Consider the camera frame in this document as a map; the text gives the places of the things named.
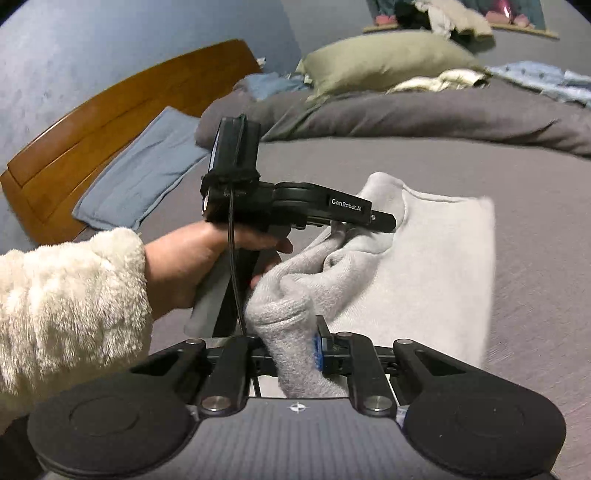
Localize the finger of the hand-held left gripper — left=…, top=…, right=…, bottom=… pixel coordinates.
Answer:
left=369, top=209, right=398, bottom=234

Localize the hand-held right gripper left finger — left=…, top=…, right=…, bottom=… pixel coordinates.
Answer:
left=129, top=336, right=279, bottom=416

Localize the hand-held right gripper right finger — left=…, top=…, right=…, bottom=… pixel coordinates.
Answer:
left=312, top=316, right=467, bottom=416

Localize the light grey sweater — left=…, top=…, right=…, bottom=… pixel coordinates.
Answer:
left=244, top=172, right=498, bottom=400

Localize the person's left forearm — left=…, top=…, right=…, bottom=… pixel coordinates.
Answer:
left=0, top=227, right=154, bottom=419

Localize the beige clothes pile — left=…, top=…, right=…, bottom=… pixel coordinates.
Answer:
left=413, top=0, right=495, bottom=39

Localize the person's left hand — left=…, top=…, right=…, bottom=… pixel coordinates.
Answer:
left=143, top=220, right=295, bottom=322

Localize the blue cloth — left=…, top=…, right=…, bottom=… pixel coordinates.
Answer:
left=235, top=71, right=311, bottom=101

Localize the blue pillow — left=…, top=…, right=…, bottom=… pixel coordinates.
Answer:
left=71, top=106, right=209, bottom=232

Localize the dark grey duvet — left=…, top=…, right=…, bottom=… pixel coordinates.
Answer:
left=194, top=76, right=591, bottom=158

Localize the wooden headboard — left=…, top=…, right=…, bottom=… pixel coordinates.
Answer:
left=0, top=39, right=265, bottom=246

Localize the cream cloth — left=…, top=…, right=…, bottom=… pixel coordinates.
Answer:
left=385, top=69, right=491, bottom=96

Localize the olive green pillow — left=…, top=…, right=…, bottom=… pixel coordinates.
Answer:
left=295, top=32, right=491, bottom=103

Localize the black cloth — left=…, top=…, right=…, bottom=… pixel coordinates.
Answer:
left=394, top=0, right=433, bottom=27

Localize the teal curtain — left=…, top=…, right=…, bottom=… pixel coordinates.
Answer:
left=367, top=0, right=544, bottom=28

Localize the light blue blanket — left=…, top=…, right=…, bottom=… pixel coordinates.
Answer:
left=486, top=60, right=591, bottom=110

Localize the wooden windowsill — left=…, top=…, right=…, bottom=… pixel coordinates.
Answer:
left=362, top=21, right=560, bottom=40

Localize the pink glowing object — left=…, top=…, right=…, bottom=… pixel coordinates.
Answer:
left=484, top=0, right=532, bottom=27

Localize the black cable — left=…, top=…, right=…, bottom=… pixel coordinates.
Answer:
left=227, top=187, right=262, bottom=400

